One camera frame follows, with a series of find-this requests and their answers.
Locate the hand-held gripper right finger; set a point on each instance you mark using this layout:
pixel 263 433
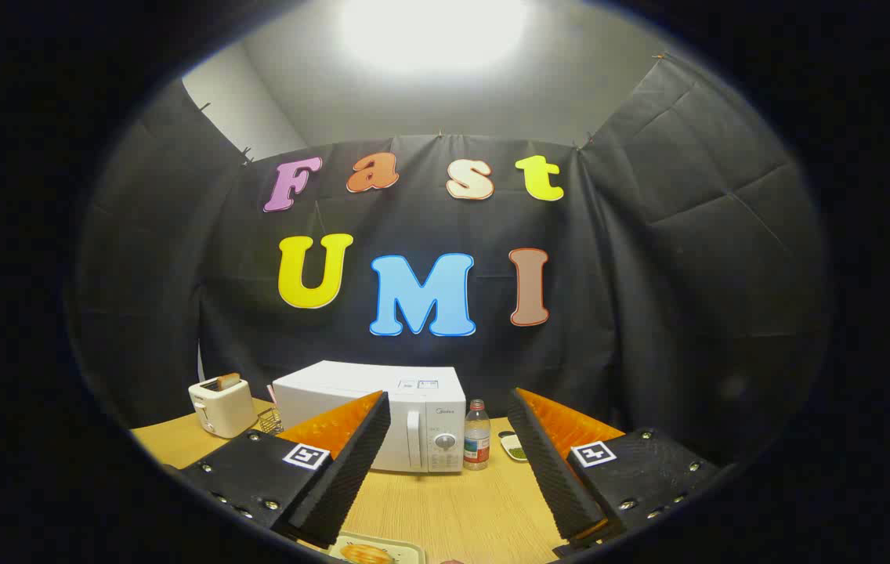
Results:
pixel 551 470

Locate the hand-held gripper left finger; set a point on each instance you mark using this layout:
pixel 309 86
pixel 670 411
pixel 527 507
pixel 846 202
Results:
pixel 351 470

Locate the golden bread bun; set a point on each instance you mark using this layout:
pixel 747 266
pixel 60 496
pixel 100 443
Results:
pixel 367 554

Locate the white microwave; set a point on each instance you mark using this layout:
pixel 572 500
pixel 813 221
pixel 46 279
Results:
pixel 351 384

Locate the white divided dish of beans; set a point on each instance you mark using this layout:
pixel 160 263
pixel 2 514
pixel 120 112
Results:
pixel 514 446

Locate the clear bottle with red label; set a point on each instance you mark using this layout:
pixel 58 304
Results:
pixel 476 439

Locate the cream serving tray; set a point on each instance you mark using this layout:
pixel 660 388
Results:
pixel 410 548

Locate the white toaster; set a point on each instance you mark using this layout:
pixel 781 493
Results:
pixel 226 411

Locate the toast slice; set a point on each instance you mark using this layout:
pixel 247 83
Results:
pixel 228 381

